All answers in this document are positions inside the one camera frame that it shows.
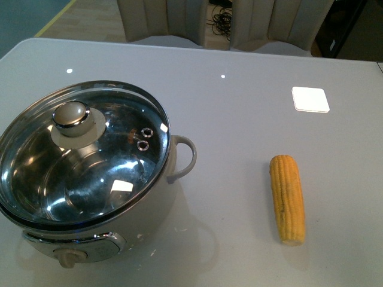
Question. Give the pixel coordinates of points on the glass pot lid with knob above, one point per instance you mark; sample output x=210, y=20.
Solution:
x=82, y=154

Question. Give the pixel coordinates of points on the beige chair, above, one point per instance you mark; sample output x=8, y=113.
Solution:
x=279, y=27
x=164, y=23

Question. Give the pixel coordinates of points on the yellow corn cob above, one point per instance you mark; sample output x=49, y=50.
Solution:
x=287, y=200

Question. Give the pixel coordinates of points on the beige chair, left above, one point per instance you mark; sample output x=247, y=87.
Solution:
x=164, y=23

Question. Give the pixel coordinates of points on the beige chair, right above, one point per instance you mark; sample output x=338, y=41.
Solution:
x=279, y=27

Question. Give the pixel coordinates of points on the white electric cooking pot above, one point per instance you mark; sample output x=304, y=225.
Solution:
x=104, y=239

